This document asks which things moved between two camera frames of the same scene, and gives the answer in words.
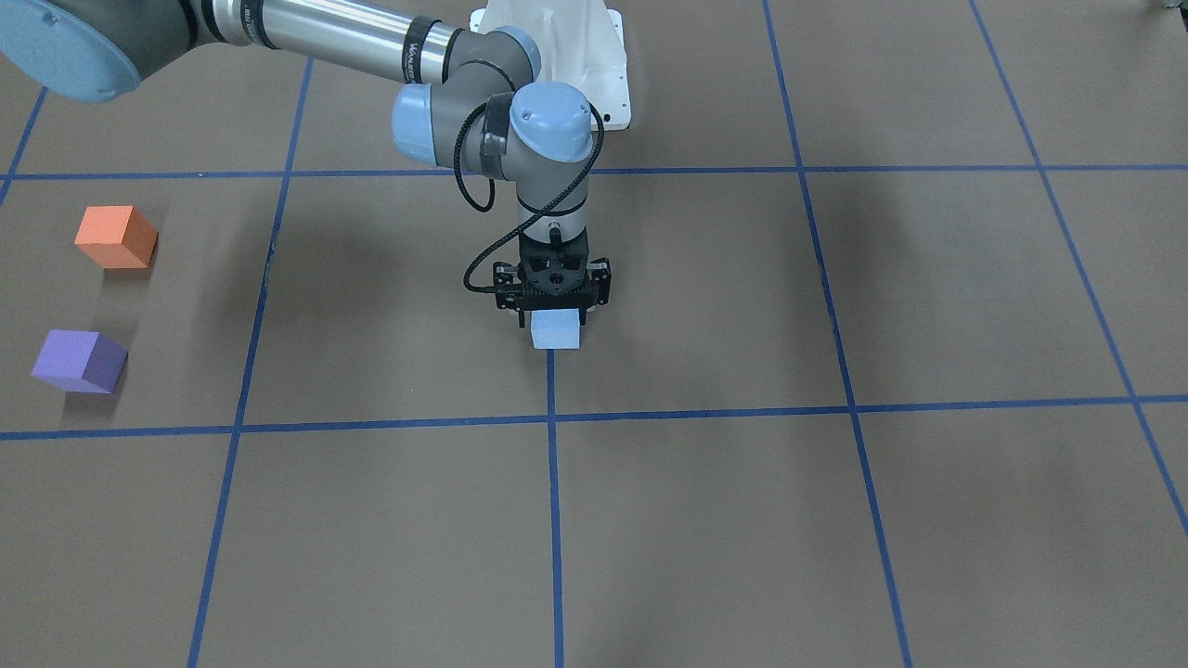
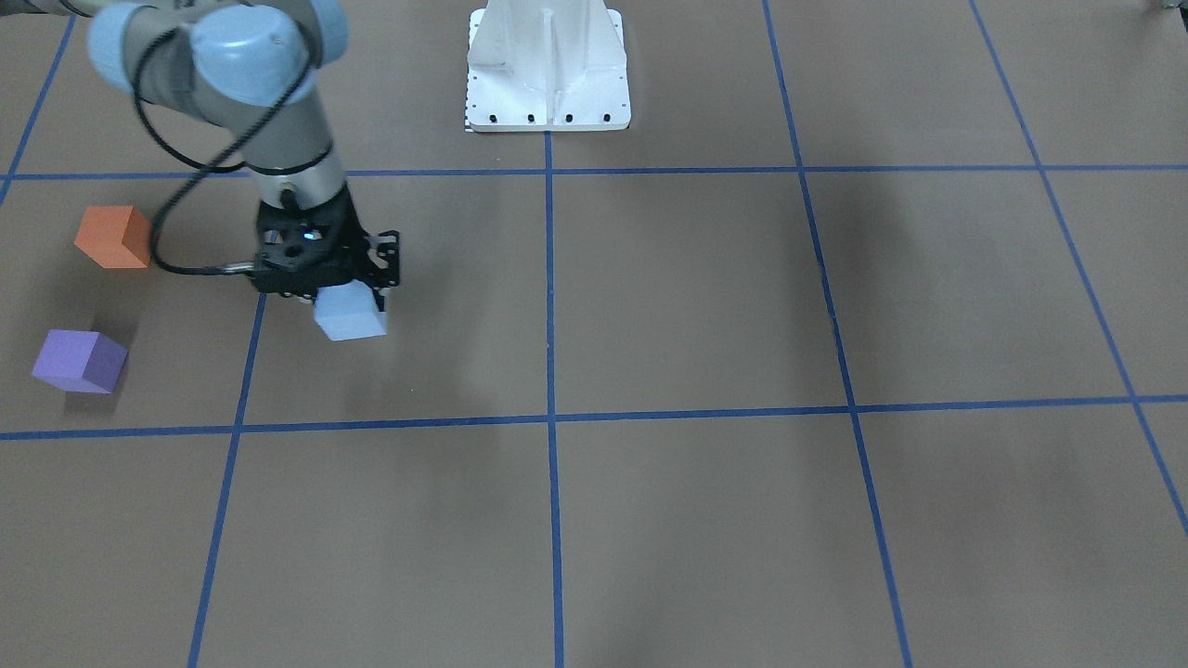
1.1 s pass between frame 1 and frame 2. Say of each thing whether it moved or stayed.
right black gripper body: moved
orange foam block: stayed
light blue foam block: moved
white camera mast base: stayed
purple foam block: stayed
